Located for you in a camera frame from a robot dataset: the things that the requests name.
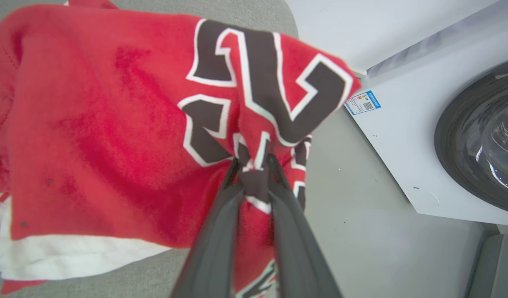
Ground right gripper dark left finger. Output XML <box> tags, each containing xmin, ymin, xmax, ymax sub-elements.
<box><xmin>171</xmin><ymin>158</ymin><xmax>246</xmax><ymax>298</ymax></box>

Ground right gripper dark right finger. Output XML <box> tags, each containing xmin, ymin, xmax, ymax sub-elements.
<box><xmin>267</xmin><ymin>154</ymin><xmax>342</xmax><ymax>298</ymax></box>

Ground red and white basketball jersey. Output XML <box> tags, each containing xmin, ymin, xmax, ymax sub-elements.
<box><xmin>0</xmin><ymin>0</ymin><xmax>361</xmax><ymax>298</ymax></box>

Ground white washing machine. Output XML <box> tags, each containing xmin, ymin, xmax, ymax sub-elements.
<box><xmin>344</xmin><ymin>0</ymin><xmax>508</xmax><ymax>227</ymax></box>

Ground blue white energy label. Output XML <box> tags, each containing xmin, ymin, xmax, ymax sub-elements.
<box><xmin>344</xmin><ymin>90</ymin><xmax>382</xmax><ymax>116</ymax></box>

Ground dark round washer door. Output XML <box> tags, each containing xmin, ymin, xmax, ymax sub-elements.
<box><xmin>434</xmin><ymin>57</ymin><xmax>508</xmax><ymax>216</ymax></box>

